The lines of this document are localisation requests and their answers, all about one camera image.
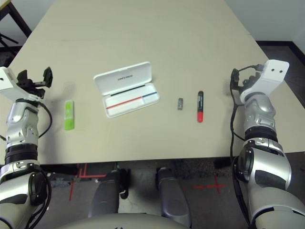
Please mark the black marker with red cap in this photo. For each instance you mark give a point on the black marker with red cap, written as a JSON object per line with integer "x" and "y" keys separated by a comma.
{"x": 200, "y": 107}

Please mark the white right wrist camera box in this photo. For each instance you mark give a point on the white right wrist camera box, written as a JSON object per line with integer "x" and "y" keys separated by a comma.
{"x": 271, "y": 78}

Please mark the grey robot right leg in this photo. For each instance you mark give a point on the grey robot right leg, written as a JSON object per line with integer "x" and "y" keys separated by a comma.
{"x": 171, "y": 198}

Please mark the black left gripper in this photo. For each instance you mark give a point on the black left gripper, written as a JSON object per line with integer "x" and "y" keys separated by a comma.
{"x": 35, "y": 89}

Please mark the green glue stick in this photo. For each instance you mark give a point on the green glue stick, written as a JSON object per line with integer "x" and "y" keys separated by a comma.
{"x": 69, "y": 117}

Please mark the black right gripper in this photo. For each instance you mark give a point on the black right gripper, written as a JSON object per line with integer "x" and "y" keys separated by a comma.
{"x": 249, "y": 80}

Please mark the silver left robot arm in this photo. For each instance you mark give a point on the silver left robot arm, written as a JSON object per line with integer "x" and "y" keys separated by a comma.
{"x": 21, "y": 124}

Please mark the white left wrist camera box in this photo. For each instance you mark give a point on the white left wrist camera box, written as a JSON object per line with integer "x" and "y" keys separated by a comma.
{"x": 9, "y": 83}

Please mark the black tripod stand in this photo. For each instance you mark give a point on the black tripod stand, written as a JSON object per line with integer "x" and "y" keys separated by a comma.
{"x": 9, "y": 39}

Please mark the grey robot torso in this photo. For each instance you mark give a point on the grey robot torso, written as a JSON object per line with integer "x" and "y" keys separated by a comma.
{"x": 119, "y": 223}

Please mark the grey robot left leg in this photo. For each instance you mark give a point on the grey robot left leg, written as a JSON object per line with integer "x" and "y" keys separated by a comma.
{"x": 107, "y": 195}

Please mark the side table with black frame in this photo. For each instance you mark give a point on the side table with black frame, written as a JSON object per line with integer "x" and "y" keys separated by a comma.
{"x": 20, "y": 20}

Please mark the grey robot leg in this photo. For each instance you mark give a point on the grey robot leg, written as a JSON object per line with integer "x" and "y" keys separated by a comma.
{"x": 107, "y": 195}
{"x": 171, "y": 198}

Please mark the small grey metal clip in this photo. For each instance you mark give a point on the small grey metal clip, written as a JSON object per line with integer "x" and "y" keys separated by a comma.
{"x": 180, "y": 104}

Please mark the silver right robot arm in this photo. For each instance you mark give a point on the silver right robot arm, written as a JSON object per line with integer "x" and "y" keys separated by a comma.
{"x": 259, "y": 114}

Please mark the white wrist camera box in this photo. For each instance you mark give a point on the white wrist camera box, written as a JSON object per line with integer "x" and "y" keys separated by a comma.
{"x": 271, "y": 78}
{"x": 9, "y": 83}

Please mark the white plastic pencil case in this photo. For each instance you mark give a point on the white plastic pencil case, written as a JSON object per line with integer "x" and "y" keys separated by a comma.
{"x": 124, "y": 105}

